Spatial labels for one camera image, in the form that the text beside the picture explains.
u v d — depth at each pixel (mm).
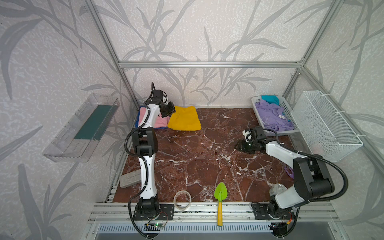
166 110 920
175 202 759
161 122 1083
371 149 560
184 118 1095
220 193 772
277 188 756
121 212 753
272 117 1087
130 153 565
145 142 630
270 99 1129
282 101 1148
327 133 635
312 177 449
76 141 643
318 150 725
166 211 739
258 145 682
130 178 822
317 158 459
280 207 619
